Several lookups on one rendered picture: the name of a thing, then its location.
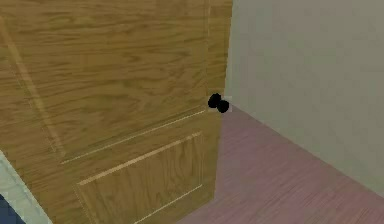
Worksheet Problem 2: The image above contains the black round door handle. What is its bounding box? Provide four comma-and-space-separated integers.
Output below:
207, 92, 230, 114

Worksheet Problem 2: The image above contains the brown wooden room door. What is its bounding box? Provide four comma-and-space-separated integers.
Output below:
0, 0, 234, 224

